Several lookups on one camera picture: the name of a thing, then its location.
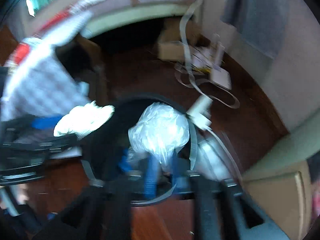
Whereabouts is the white wifi router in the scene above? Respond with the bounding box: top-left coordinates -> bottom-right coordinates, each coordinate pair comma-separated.
210,64 -> 232,90

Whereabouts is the pink checkered tablecloth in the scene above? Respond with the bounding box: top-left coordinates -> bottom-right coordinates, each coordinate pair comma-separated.
1,11 -> 92,121

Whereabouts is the bed with floral cover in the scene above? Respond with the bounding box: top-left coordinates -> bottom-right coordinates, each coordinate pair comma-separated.
4,0 -> 199,69

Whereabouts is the gray curtain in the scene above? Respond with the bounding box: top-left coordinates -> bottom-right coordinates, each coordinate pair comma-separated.
221,0 -> 289,59

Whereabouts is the cardboard box under bed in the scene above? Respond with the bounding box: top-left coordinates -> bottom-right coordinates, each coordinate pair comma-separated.
157,18 -> 200,62

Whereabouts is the white paper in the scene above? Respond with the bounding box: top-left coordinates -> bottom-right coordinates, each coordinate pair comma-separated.
53,101 -> 115,140

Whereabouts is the black round trash bin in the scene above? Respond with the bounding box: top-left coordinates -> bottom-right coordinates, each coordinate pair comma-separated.
80,94 -> 197,207

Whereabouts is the white power strip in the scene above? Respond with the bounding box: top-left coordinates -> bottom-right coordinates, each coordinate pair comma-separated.
187,95 -> 213,131

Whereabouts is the clear plastic bag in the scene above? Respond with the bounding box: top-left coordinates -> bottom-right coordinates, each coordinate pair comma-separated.
127,102 -> 190,172

